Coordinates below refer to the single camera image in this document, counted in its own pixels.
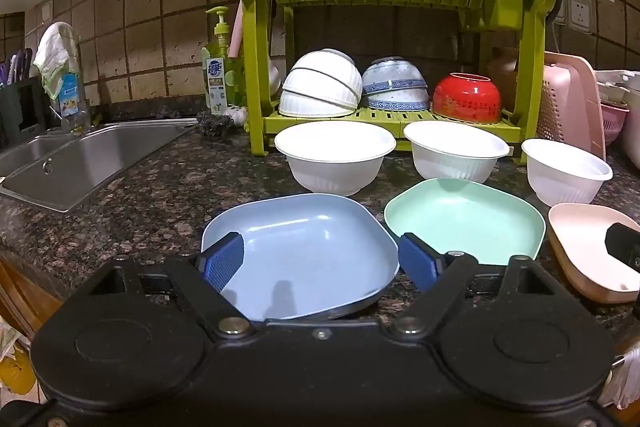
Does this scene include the pink square plate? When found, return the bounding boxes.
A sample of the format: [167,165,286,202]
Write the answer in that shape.
[548,202,639,305]

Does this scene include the mint green square plate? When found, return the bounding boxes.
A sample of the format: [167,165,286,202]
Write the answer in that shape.
[384,179,546,265]

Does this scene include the white disposable bowl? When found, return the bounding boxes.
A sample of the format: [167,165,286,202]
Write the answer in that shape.
[404,120,510,183]
[274,120,396,196]
[522,139,613,207]

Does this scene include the blue square plate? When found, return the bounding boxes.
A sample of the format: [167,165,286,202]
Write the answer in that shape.
[201,194,399,321]

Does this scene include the blue patterned ceramic bowls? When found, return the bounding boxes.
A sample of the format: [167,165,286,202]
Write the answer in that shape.
[361,56,430,112]

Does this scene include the stacked white ceramic bowls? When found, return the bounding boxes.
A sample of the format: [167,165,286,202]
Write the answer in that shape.
[279,49,362,118]

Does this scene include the pink round colander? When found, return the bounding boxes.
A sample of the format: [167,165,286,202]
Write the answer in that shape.
[601,103,629,145]

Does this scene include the pink plastic basket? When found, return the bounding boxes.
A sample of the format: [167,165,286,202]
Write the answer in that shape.
[537,52,606,159]

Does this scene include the steel wool scrubber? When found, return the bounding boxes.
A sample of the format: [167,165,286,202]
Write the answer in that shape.
[196,110,235,138]

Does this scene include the garlic bulb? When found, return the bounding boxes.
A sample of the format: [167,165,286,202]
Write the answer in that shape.
[224,106,248,127]

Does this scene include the red ceramic bowl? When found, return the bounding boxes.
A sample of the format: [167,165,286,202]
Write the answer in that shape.
[432,72,502,124]

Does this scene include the stainless steel sink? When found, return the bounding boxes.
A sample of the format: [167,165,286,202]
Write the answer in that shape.
[1,118,196,213]

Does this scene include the green dish soap bottle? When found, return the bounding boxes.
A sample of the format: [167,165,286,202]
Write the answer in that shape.
[201,6,244,115]

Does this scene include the black knife block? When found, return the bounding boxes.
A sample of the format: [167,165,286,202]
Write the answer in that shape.
[0,77,47,147]

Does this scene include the white green cloth on faucet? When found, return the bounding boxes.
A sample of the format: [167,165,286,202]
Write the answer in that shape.
[32,22,81,101]

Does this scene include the pink handled white spoon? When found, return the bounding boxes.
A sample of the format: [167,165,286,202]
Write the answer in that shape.
[228,1,244,58]

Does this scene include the wall power socket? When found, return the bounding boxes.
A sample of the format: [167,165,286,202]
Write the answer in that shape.
[566,0,594,35]

